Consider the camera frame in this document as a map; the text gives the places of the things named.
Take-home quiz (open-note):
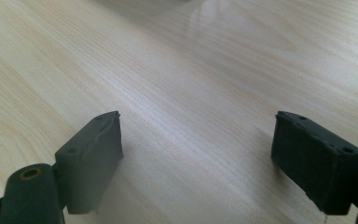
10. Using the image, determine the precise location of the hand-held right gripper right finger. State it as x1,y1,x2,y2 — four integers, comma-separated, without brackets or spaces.
270,110,358,216

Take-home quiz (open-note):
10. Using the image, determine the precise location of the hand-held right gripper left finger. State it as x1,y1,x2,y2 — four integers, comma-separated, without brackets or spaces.
54,110,124,216

